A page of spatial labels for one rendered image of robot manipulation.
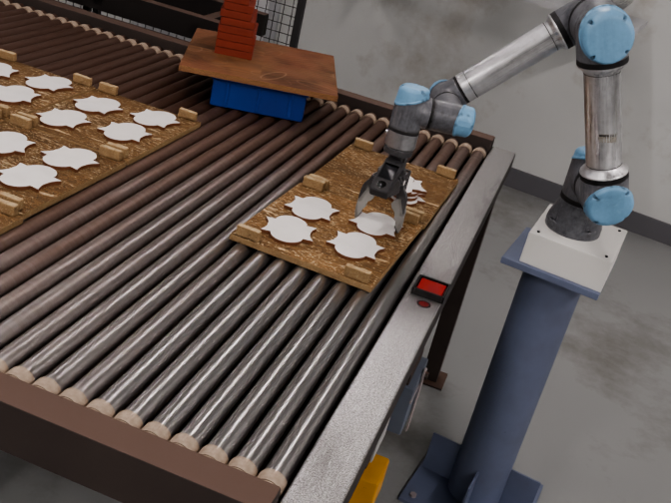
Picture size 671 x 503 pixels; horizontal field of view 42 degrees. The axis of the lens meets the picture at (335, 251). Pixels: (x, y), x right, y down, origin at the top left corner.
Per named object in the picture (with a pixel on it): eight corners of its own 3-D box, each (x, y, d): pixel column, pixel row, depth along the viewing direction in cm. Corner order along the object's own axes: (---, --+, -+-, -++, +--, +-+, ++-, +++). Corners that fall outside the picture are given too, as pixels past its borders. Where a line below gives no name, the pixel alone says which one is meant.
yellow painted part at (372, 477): (380, 488, 180) (409, 396, 169) (368, 515, 172) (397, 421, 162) (344, 473, 181) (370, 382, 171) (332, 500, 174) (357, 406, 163)
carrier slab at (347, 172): (457, 184, 261) (458, 179, 261) (423, 230, 226) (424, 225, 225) (349, 148, 269) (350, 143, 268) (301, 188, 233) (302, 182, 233)
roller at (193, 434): (443, 148, 304) (447, 135, 301) (182, 483, 133) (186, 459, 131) (430, 144, 305) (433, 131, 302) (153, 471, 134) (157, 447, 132)
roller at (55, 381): (376, 127, 309) (379, 114, 306) (41, 424, 138) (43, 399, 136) (363, 123, 310) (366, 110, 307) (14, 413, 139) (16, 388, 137)
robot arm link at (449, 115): (472, 97, 213) (429, 87, 212) (479, 114, 203) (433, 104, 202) (463, 127, 216) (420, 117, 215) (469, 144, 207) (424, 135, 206)
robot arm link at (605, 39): (620, 201, 226) (619, -10, 200) (637, 228, 213) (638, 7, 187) (573, 208, 227) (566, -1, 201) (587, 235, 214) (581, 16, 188)
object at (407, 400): (416, 416, 195) (437, 349, 187) (400, 451, 183) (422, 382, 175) (369, 398, 197) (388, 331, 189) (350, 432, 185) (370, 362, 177)
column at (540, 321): (542, 487, 290) (637, 260, 251) (512, 558, 258) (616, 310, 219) (438, 438, 302) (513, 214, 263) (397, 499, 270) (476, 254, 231)
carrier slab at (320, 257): (420, 231, 225) (422, 225, 224) (370, 292, 190) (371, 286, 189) (299, 187, 233) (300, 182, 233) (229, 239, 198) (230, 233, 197)
